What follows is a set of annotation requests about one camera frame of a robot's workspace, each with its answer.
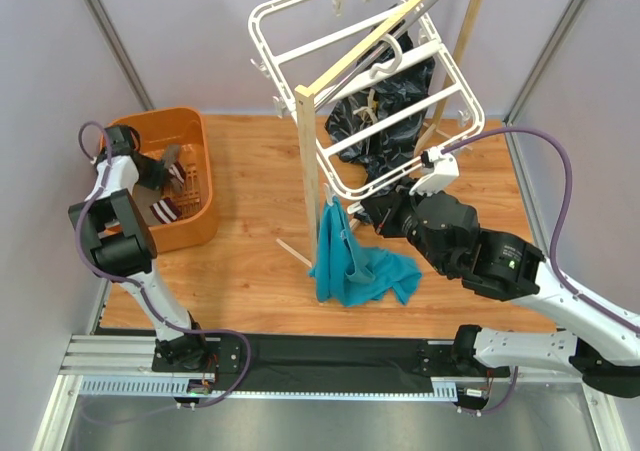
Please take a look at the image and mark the grey maroon striped sock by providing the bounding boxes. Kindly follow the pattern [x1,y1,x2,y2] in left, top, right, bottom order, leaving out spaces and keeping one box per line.
[133,186,182,227]

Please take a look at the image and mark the teal cloth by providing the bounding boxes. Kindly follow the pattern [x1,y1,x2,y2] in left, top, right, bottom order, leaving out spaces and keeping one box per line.
[309,198,422,307]

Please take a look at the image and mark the white clip hanger frame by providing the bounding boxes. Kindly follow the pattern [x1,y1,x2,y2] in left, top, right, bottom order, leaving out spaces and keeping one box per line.
[247,0,486,215]

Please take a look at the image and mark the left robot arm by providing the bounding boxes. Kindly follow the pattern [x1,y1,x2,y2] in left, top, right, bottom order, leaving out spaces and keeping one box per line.
[68,125,214,372]

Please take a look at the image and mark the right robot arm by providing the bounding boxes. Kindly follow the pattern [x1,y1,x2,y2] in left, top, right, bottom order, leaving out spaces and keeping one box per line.
[362,191,639,398]

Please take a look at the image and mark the orange laundry basket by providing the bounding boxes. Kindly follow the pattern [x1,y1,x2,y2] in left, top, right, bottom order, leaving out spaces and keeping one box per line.
[112,107,219,254]

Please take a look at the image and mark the dark patterned shorts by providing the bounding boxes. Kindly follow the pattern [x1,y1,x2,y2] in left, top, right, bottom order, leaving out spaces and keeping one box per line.
[324,33,437,197]

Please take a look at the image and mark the wooden drying rack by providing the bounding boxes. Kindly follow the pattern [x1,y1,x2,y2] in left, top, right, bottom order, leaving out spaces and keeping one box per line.
[290,0,485,245]

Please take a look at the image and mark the black base cloth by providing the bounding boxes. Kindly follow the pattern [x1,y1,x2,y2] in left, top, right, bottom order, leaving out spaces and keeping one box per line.
[240,334,432,391]

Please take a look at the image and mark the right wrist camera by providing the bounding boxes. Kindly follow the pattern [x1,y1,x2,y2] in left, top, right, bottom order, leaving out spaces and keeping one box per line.
[409,146,459,196]

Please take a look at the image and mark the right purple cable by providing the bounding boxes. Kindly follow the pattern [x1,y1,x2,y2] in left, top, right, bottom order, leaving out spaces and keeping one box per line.
[442,126,640,332]

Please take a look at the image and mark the slotted cable duct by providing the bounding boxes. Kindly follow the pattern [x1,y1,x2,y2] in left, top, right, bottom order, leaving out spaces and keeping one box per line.
[78,376,458,403]

